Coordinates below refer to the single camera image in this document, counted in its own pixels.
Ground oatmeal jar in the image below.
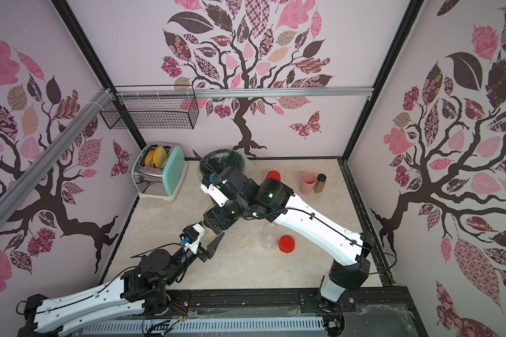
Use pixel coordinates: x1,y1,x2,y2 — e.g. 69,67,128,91
262,223,279,250

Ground black trash bin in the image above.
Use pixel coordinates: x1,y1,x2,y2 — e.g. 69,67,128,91
199,149,249,178

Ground red jar lid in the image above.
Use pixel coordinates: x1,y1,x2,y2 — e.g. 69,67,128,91
266,170,281,181
278,235,295,254

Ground clear jar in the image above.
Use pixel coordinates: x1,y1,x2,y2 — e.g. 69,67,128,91
201,226,218,246

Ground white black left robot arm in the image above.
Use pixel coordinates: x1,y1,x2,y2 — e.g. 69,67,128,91
18,233,225,336

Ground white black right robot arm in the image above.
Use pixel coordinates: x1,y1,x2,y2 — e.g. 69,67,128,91
200,167,374,303

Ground clear plastic bin liner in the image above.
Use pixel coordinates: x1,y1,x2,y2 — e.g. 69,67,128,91
193,149,254,182

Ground mint green toaster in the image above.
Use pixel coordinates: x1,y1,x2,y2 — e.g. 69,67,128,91
132,143,188,202

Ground yellow toast slice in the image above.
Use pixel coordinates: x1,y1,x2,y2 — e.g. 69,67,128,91
153,145,168,168

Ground pink plastic cup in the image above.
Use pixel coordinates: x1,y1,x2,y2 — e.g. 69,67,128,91
299,172,317,195

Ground brown spice jar black lid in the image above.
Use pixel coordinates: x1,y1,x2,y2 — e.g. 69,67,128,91
313,174,327,193

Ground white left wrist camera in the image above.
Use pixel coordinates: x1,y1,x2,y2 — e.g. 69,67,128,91
180,223,205,255

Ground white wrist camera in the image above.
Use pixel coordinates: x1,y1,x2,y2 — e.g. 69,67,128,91
180,223,205,255
200,175,229,208

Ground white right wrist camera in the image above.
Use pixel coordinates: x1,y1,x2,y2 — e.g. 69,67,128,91
200,175,229,208

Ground white slotted cable duct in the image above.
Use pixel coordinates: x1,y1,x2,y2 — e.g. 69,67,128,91
74,317,327,336

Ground black wire basket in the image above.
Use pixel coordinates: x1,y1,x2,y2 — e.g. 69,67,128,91
100,84,200,130

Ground back aluminium rail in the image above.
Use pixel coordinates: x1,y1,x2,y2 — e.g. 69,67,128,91
115,86,375,98

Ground aluminium rail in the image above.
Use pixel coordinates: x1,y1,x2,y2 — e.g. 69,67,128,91
0,88,113,228
115,86,375,98

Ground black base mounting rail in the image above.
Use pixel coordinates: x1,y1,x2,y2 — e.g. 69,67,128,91
62,286,429,337

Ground left aluminium rail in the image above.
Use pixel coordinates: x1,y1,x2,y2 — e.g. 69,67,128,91
0,88,113,228

